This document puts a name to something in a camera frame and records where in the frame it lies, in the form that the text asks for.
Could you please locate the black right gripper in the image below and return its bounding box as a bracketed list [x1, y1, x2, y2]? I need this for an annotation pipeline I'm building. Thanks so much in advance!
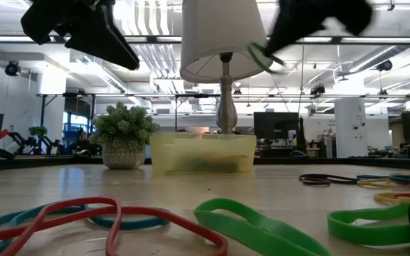
[266, 0, 374, 57]

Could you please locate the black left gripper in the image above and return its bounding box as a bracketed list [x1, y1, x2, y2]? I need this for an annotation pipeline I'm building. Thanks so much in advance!
[21, 0, 140, 71]

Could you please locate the green rubber band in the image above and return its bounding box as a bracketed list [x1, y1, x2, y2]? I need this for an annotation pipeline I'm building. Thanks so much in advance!
[327, 203, 410, 247]
[193, 197, 334, 256]
[246, 41, 286, 75]

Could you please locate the teal rubber band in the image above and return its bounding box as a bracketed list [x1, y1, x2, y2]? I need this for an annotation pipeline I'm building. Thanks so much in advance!
[0, 203, 171, 256]

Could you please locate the yellow translucent plastic bin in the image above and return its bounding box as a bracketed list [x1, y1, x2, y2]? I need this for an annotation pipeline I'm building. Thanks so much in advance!
[149, 132, 258, 176]

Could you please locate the blue rubber band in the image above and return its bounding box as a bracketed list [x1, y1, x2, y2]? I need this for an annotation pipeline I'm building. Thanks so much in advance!
[355, 171, 410, 185]

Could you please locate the long ceiling light strip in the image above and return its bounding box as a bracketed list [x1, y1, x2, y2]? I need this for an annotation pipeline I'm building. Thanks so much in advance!
[286, 36, 334, 43]
[340, 36, 410, 44]
[123, 35, 183, 43]
[0, 35, 57, 43]

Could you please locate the white shade silver table lamp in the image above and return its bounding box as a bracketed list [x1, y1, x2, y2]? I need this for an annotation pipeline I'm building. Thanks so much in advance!
[179, 0, 274, 135]

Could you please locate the green potted plant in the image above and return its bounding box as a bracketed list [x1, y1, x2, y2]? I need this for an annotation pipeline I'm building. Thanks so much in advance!
[89, 101, 162, 171]

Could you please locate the green background plant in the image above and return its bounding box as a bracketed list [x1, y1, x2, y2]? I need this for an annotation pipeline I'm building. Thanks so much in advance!
[28, 124, 48, 143]

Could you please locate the white square column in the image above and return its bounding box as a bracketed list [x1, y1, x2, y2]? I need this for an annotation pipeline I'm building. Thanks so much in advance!
[334, 97, 369, 159]

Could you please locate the white ceiling air duct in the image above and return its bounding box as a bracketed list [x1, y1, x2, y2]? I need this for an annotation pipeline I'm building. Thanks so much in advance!
[68, 59, 130, 94]

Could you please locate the black background workstation frame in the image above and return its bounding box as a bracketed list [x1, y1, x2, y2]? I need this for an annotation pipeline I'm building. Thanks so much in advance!
[36, 91, 224, 133]

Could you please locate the black metal table frame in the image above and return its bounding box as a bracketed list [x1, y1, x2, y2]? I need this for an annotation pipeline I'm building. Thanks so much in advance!
[0, 154, 410, 172]

